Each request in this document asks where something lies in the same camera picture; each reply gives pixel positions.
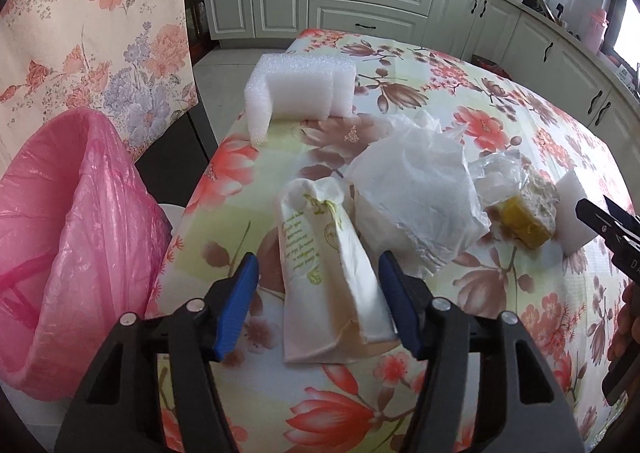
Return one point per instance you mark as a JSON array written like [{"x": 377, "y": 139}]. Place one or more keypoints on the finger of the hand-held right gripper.
[
  {"x": 595, "y": 218},
  {"x": 625, "y": 218}
]

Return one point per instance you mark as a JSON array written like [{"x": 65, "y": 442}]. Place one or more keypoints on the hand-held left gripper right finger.
[{"x": 400, "y": 308}]

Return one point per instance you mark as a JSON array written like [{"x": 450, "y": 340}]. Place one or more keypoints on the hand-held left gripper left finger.
[{"x": 235, "y": 308}]

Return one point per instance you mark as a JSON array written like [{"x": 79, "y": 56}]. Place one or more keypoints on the small white foam block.
[{"x": 572, "y": 218}]

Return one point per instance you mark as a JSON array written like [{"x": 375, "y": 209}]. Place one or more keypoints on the yellow sponge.
[{"x": 525, "y": 223}]

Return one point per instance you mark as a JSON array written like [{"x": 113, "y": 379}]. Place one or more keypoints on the white paper bag yellow print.
[{"x": 320, "y": 273}]

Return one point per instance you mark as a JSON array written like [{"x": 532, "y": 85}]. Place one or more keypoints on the clear plastic wrap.
[{"x": 495, "y": 178}]

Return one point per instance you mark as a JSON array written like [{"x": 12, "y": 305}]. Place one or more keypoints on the white plastic bag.
[{"x": 415, "y": 193}]

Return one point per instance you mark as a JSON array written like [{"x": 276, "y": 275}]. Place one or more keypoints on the pink plastic bin liner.
[{"x": 75, "y": 233}]

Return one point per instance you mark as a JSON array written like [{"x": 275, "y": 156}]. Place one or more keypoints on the large bent white foam block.
[{"x": 300, "y": 88}]

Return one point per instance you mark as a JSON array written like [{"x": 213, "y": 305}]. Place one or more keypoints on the person's right hand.
[{"x": 625, "y": 323}]

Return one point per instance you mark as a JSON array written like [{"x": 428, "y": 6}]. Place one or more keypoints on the red box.
[{"x": 492, "y": 67}]

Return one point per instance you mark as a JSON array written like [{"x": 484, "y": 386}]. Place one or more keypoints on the pink thermos jug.
[{"x": 596, "y": 30}]

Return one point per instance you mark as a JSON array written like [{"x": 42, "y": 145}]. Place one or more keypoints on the kitchen window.
[{"x": 627, "y": 28}]

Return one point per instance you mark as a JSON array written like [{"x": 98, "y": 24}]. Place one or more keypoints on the floral draped cloth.
[{"x": 100, "y": 33}]

